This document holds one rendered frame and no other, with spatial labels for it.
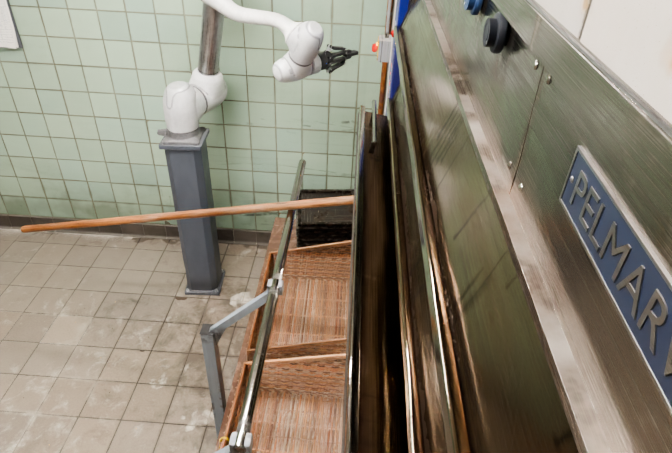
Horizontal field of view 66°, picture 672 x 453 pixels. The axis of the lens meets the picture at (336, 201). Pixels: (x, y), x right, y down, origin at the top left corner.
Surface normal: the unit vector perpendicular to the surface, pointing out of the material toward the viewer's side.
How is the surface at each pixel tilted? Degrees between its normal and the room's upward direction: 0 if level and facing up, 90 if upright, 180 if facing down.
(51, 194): 90
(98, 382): 0
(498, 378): 70
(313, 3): 90
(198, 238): 90
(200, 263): 90
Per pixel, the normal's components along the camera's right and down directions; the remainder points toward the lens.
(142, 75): -0.05, 0.56
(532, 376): -0.92, -0.35
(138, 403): 0.04, -0.83
